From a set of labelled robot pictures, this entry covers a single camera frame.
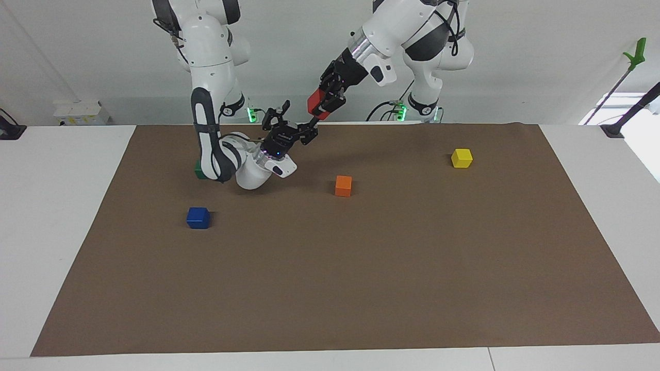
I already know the red wooden block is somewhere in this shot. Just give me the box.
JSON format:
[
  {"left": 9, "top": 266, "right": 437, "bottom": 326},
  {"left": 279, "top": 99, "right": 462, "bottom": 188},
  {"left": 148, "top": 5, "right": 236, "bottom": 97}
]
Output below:
[{"left": 307, "top": 88, "right": 331, "bottom": 121}]

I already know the black angled pole stand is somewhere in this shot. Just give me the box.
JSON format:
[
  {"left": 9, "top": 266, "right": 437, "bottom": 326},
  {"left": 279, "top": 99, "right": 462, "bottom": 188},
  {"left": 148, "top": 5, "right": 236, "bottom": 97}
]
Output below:
[{"left": 600, "top": 81, "right": 660, "bottom": 139}]

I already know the white wall box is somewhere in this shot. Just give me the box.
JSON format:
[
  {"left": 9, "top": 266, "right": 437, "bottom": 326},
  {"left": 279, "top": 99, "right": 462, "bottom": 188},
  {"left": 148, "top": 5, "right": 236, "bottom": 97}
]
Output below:
[{"left": 53, "top": 99, "right": 110, "bottom": 126}]

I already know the blue wooden block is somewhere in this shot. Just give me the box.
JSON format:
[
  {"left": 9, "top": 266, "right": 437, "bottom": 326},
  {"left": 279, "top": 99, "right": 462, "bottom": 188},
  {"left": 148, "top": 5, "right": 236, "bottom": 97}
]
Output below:
[{"left": 186, "top": 207, "right": 211, "bottom": 230}]

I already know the black base cable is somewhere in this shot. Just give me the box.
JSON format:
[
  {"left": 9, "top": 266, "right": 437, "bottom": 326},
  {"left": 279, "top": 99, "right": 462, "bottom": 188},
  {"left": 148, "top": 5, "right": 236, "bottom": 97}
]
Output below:
[{"left": 366, "top": 100, "right": 409, "bottom": 123}]

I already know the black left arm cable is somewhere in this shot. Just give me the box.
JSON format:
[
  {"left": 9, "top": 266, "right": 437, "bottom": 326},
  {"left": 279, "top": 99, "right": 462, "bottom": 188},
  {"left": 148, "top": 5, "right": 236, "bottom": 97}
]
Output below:
[{"left": 437, "top": 0, "right": 464, "bottom": 57}]

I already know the brown table mat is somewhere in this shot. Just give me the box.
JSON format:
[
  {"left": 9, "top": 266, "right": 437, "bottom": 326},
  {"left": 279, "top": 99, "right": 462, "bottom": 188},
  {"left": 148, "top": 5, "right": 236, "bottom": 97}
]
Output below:
[{"left": 30, "top": 123, "right": 660, "bottom": 357}]

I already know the green-tipped thin rod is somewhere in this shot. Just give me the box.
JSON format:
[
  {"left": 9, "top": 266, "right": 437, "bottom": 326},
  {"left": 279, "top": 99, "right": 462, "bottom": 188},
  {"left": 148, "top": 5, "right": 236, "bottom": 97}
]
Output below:
[{"left": 584, "top": 37, "right": 648, "bottom": 126}]

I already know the small black clamp mount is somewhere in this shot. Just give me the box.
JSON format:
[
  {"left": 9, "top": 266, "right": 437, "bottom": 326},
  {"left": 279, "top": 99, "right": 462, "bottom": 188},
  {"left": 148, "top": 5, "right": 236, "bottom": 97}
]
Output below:
[{"left": 0, "top": 108, "right": 28, "bottom": 141}]

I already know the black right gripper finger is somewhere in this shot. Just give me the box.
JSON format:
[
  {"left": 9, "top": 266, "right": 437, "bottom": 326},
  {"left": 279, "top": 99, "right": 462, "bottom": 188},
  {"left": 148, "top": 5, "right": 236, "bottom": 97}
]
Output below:
[
  {"left": 297, "top": 117, "right": 322, "bottom": 145},
  {"left": 261, "top": 100, "right": 291, "bottom": 130}
]

